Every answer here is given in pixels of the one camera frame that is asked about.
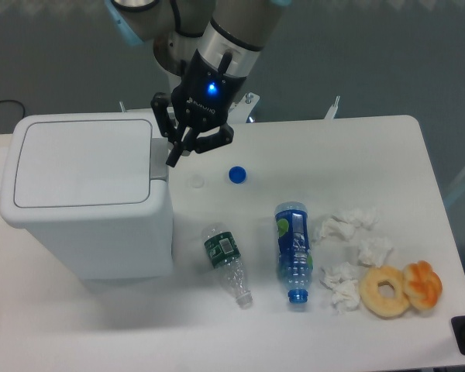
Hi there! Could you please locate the blue bottle cap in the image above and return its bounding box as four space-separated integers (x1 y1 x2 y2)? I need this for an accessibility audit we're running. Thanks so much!
228 166 247 184

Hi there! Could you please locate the crumpled tissue top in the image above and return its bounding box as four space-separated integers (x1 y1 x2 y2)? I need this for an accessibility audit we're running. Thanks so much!
312 207 380 242

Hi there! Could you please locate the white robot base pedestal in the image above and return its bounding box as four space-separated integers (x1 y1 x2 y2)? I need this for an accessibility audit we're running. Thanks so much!
152 30 229 125

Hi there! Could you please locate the blue plastic bottle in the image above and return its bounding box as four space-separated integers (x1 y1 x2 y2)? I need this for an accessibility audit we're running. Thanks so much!
274 201 313 312

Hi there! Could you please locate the crumpled tissue bottom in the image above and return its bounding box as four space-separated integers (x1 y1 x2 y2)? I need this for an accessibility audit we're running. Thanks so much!
321 262 361 315

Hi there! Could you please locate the ring donut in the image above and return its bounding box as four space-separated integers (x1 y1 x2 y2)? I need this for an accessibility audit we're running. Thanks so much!
359 265 410 318

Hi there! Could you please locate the crumpled tissue right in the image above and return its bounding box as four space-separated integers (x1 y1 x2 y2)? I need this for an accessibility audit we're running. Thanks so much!
358 237 393 267

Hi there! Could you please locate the white plastic trash can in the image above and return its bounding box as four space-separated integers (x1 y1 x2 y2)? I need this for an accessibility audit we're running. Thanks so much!
0 111 174 280

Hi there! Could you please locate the black floor cable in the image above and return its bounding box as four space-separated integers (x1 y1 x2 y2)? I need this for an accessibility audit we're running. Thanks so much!
0 99 26 117

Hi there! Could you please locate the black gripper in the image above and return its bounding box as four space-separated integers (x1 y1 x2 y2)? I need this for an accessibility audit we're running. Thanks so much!
150 50 246 167

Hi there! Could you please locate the orange glazed bread roll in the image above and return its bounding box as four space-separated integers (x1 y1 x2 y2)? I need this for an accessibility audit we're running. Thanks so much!
403 260 443 311

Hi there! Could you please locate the white bottle cap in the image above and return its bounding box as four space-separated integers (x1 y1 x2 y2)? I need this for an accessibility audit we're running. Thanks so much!
189 174 205 189

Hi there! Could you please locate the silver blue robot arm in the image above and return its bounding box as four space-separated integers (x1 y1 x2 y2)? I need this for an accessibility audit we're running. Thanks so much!
105 1 290 167

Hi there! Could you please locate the crumpled tissue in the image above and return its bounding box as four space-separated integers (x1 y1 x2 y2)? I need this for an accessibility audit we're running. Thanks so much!
321 262 361 315
312 207 380 242
358 237 393 267

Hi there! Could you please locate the clear bottle green label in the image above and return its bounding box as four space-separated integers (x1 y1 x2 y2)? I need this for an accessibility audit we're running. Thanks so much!
201 222 253 309

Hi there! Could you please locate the white table bracket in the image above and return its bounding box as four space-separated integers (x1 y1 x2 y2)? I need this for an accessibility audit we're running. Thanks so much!
324 95 340 120

